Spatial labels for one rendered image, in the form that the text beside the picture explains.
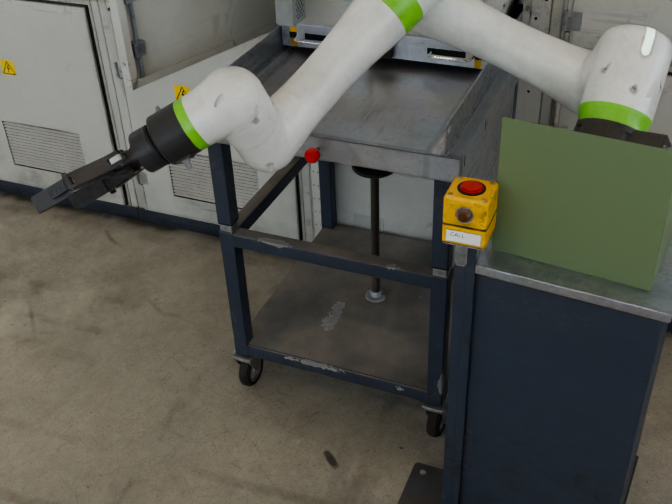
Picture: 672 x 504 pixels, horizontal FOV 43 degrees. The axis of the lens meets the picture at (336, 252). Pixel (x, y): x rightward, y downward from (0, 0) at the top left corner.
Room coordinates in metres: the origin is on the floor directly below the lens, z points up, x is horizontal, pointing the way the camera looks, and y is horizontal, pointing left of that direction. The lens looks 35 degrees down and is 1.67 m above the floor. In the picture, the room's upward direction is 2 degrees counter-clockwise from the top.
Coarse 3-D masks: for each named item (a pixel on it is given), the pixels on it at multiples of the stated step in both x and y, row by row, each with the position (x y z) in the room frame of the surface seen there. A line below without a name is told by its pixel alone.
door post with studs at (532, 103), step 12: (528, 0) 2.11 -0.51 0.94; (540, 0) 2.09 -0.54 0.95; (528, 12) 2.11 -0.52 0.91; (540, 12) 2.09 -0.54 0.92; (528, 24) 2.11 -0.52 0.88; (540, 24) 2.09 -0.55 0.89; (528, 84) 2.10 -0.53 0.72; (528, 96) 2.10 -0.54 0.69; (528, 108) 2.10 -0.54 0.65; (528, 120) 2.09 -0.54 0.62
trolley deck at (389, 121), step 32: (288, 64) 2.00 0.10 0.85; (384, 64) 1.97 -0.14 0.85; (416, 64) 1.96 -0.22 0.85; (352, 96) 1.80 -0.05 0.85; (384, 96) 1.79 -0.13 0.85; (416, 96) 1.78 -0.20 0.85; (448, 96) 1.77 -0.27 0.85; (320, 128) 1.64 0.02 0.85; (352, 128) 1.63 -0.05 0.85; (384, 128) 1.63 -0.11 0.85; (416, 128) 1.62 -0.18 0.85; (480, 128) 1.62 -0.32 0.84; (352, 160) 1.57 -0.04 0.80; (384, 160) 1.54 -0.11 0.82; (416, 160) 1.51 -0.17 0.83; (448, 160) 1.49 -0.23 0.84
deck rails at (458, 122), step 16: (272, 32) 2.04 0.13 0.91; (256, 48) 1.96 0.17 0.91; (272, 48) 2.04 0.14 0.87; (288, 48) 2.10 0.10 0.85; (240, 64) 1.88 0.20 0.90; (256, 64) 1.96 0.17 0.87; (272, 64) 1.99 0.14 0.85; (480, 80) 1.73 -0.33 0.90; (480, 96) 1.74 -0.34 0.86; (464, 112) 1.61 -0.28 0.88; (448, 128) 1.50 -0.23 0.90; (464, 128) 1.60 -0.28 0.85; (448, 144) 1.51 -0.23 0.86
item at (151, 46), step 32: (128, 0) 1.93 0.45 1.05; (160, 0) 2.02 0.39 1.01; (192, 0) 2.09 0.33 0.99; (224, 0) 2.17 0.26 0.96; (256, 0) 2.26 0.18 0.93; (128, 32) 1.91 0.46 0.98; (160, 32) 2.01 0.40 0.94; (192, 32) 2.08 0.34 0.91; (224, 32) 2.16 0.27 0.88; (256, 32) 2.21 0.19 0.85; (128, 64) 1.90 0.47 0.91; (160, 64) 2.00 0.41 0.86; (192, 64) 2.04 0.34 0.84
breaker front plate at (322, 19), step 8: (312, 0) 2.06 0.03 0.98; (320, 0) 2.05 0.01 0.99; (328, 0) 2.04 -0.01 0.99; (336, 0) 2.03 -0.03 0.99; (344, 0) 2.02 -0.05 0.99; (352, 0) 2.01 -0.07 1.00; (480, 0) 1.89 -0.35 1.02; (312, 8) 2.06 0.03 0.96; (320, 8) 2.05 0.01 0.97; (328, 8) 2.04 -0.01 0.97; (336, 8) 2.03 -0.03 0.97; (344, 8) 2.02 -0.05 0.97; (312, 16) 2.06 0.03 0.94; (320, 16) 2.05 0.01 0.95; (328, 16) 2.04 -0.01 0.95; (336, 16) 2.03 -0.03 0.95; (320, 24) 2.05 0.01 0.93; (328, 24) 2.04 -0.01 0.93; (408, 32) 1.96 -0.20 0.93
